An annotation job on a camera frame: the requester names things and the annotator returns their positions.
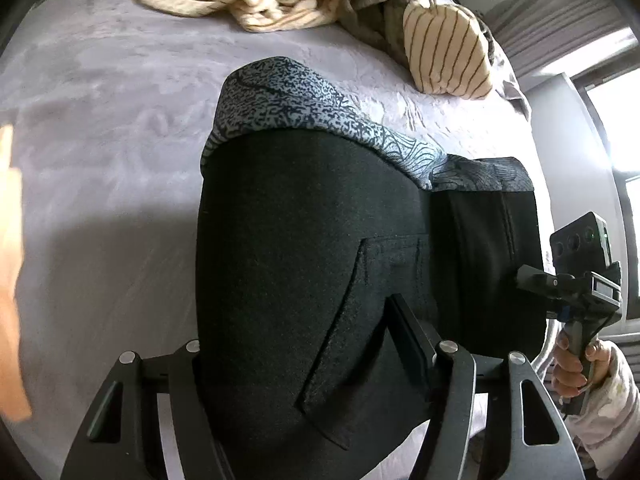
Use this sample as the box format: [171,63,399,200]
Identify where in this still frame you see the window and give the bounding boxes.
[582,72,640,183]

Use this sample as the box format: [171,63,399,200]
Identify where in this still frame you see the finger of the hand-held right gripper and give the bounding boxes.
[515,264,577,307]

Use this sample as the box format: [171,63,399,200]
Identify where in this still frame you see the blurred orange object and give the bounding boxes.
[0,124,34,422]

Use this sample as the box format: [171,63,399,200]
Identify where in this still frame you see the person's right forearm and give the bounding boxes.
[564,344,640,479]

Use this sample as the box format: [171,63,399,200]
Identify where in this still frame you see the lavender plush blanket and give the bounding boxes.
[0,0,551,480]

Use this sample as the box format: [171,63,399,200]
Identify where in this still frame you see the olive grey cloth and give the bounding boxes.
[339,0,532,120]

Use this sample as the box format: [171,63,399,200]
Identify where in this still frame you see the black pants with patterned waistband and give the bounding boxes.
[195,57,548,480]

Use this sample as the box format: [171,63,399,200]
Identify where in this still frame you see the cream striped pillow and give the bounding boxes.
[402,0,494,101]

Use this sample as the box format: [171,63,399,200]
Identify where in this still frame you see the person's right hand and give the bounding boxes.
[550,330,610,402]

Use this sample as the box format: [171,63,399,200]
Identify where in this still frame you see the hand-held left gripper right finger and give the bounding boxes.
[389,294,586,480]

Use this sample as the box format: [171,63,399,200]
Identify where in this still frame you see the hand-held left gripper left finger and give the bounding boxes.
[60,340,236,480]

